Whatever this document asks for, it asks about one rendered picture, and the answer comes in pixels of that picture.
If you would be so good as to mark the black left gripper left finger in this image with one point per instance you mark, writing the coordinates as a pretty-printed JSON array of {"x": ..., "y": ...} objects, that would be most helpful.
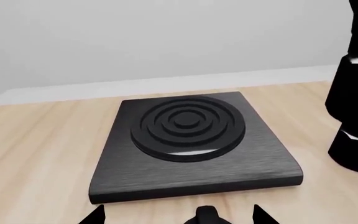
[{"x": 96, "y": 218}]

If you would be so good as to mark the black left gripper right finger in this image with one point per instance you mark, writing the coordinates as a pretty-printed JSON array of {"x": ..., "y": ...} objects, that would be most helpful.
[{"x": 262, "y": 218}]

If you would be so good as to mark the dark grey flat stove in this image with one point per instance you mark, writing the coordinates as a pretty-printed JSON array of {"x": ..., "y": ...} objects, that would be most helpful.
[{"x": 185, "y": 144}]

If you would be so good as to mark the black rounded knob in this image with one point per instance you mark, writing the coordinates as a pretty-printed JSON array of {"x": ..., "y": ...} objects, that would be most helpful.
[{"x": 207, "y": 215}]

